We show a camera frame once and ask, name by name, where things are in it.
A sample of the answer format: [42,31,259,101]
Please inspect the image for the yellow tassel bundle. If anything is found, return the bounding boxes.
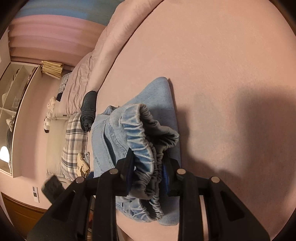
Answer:
[42,61,64,79]

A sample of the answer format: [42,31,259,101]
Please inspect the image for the beige patterned cloth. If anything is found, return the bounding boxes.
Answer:
[76,153,90,178]

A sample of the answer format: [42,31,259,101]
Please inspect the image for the wall switch panel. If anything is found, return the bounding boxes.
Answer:
[32,186,40,203]

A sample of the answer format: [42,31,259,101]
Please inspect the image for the plush toy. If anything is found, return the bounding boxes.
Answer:
[43,96,56,133]

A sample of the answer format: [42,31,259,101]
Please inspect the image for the blue grey curtain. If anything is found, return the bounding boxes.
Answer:
[16,0,122,25]

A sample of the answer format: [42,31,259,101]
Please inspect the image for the cream headboard cushion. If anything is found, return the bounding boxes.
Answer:
[46,120,68,178]

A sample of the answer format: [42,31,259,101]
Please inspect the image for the pink duvet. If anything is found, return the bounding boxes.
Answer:
[58,1,161,115]

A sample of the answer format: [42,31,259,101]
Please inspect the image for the white shelf cabinet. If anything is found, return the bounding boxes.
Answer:
[0,61,42,178]

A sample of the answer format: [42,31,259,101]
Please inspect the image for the folded dark blue garment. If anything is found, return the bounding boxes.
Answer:
[80,90,97,133]

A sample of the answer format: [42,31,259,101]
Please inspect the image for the pink bed sheet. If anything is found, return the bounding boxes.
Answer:
[97,1,295,237]

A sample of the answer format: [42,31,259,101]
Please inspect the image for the small plaid pillow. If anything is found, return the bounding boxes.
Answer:
[58,72,71,94]

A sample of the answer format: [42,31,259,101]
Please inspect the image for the light blue denim pants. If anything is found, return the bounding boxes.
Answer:
[91,77,181,226]

